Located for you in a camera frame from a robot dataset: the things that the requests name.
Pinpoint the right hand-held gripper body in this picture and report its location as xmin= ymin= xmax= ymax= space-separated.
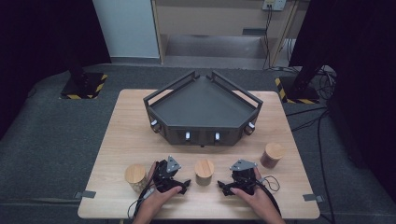
xmin=229 ymin=159 xmax=260 ymax=196

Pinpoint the striped black stand base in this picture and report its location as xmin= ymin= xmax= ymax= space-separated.
xmin=59 ymin=72 xmax=108 ymax=100
xmin=274 ymin=76 xmax=321 ymax=105

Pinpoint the right hand-held gripper cable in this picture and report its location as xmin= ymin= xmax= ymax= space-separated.
xmin=255 ymin=175 xmax=283 ymax=217

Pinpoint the tangled black cable bundle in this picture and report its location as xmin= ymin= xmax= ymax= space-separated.
xmin=317 ymin=65 xmax=338 ymax=101

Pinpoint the chickpea glass jar wooden lid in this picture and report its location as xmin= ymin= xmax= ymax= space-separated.
xmin=124 ymin=163 xmax=149 ymax=194

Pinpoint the red bean jar wooden lid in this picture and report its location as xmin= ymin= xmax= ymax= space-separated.
xmin=260 ymin=142 xmax=286 ymax=170

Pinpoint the white wall socket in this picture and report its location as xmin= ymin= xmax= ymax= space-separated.
xmin=262 ymin=0 xmax=288 ymax=12

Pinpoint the hand-held gripper cable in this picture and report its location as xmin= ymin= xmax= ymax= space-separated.
xmin=126 ymin=176 xmax=157 ymax=222
xmin=255 ymin=175 xmax=283 ymax=217

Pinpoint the black floor cable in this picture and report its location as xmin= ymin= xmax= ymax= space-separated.
xmin=285 ymin=106 xmax=336 ymax=224

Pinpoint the black metal stand post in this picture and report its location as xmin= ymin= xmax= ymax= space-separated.
xmin=64 ymin=0 xmax=92 ymax=89
xmin=292 ymin=46 xmax=328 ymax=94

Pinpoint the person's right hand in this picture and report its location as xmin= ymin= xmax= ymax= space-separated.
xmin=232 ymin=167 xmax=276 ymax=217

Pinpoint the white panel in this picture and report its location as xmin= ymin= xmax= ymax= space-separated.
xmin=92 ymin=0 xmax=161 ymax=59

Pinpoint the wooden cabinet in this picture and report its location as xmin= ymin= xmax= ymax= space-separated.
xmin=151 ymin=0 xmax=300 ymax=68

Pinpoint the grey table clip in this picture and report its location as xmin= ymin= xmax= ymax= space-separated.
xmin=74 ymin=189 xmax=97 ymax=200
xmin=303 ymin=193 xmax=325 ymax=203

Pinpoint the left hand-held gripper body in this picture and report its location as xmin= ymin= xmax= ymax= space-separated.
xmin=151 ymin=155 xmax=183 ymax=192

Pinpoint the black socket cable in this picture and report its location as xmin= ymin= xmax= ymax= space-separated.
xmin=262 ymin=5 xmax=274 ymax=70

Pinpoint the green bean jar wooden lid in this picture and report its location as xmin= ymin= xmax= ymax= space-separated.
xmin=194 ymin=159 xmax=216 ymax=187

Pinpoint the black corner shelf rack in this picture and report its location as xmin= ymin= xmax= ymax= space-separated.
xmin=143 ymin=70 xmax=264 ymax=147

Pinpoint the dark curtain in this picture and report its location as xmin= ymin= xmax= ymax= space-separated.
xmin=0 ymin=0 xmax=112 ymax=139
xmin=289 ymin=0 xmax=396 ymax=202

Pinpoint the person's left hand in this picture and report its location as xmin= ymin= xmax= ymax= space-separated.
xmin=143 ymin=161 xmax=183 ymax=216

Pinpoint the left hand-held gripper cable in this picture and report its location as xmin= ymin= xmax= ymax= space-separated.
xmin=126 ymin=176 xmax=157 ymax=222

